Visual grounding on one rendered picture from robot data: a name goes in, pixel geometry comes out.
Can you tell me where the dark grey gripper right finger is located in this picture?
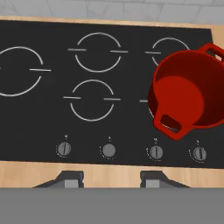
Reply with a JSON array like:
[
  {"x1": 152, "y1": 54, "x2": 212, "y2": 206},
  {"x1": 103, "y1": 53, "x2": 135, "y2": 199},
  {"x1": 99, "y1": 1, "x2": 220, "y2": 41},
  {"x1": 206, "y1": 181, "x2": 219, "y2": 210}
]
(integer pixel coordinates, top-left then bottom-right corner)
[{"x1": 140, "y1": 170, "x2": 191, "y2": 189}]

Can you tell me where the red two-handled pot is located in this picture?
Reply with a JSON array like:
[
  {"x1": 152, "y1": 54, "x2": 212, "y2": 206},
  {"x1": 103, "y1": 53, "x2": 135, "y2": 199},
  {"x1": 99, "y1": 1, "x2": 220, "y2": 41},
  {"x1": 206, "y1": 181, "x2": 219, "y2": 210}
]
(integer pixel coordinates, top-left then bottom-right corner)
[{"x1": 147, "y1": 43, "x2": 224, "y2": 141}]

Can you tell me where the grey hob knob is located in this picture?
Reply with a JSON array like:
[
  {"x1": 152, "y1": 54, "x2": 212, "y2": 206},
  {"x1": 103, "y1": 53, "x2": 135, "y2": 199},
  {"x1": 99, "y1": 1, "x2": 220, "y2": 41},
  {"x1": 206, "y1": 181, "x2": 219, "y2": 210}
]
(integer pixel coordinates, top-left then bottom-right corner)
[
  {"x1": 192, "y1": 146, "x2": 208, "y2": 162},
  {"x1": 149, "y1": 144, "x2": 165, "y2": 160},
  {"x1": 101, "y1": 143, "x2": 117, "y2": 158},
  {"x1": 57, "y1": 142, "x2": 73, "y2": 157}
]

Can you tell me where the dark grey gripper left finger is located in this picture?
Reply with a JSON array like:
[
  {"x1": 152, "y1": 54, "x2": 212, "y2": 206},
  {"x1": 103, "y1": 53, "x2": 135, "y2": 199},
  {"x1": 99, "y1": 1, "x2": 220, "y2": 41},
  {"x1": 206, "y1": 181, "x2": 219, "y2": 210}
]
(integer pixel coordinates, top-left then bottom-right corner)
[{"x1": 32, "y1": 170, "x2": 85, "y2": 189}]

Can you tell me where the black glass hob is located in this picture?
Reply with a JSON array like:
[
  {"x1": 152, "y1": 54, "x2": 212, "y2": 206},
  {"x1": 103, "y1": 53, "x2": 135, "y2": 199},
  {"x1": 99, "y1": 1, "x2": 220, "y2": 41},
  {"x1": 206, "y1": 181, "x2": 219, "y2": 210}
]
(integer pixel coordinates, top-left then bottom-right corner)
[{"x1": 0, "y1": 19, "x2": 224, "y2": 170}]

